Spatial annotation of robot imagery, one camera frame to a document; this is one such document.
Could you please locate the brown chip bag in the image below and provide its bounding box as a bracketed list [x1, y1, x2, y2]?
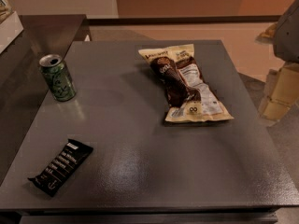
[138, 44, 233, 123]

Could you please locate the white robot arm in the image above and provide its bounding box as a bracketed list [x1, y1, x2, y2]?
[273, 0, 299, 63]

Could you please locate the green soda can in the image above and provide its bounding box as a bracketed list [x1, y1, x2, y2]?
[39, 54, 76, 102]

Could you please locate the snack bag on box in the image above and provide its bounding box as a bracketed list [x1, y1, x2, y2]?
[0, 0, 13, 24]

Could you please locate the black snack bar wrapper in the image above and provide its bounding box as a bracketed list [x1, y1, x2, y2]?
[29, 139, 93, 197]

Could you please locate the tan cardboard box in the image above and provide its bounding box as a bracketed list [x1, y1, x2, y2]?
[259, 63, 299, 121]

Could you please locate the white box at left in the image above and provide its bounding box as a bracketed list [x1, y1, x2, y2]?
[0, 12, 23, 54]

